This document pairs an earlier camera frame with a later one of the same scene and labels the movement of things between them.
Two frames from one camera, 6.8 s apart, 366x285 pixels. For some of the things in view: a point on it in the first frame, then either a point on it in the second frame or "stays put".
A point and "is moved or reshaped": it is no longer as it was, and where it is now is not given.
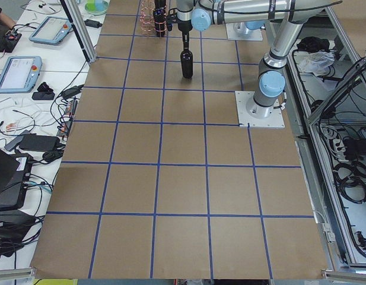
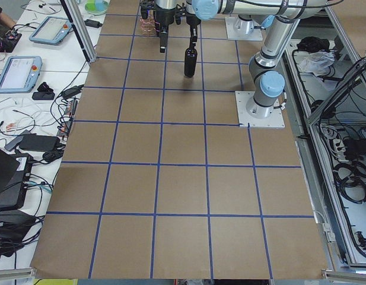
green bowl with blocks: (96, 7) stays put
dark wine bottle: (186, 57) is moved or reshaped
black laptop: (11, 173) stays put
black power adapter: (93, 23) stays put
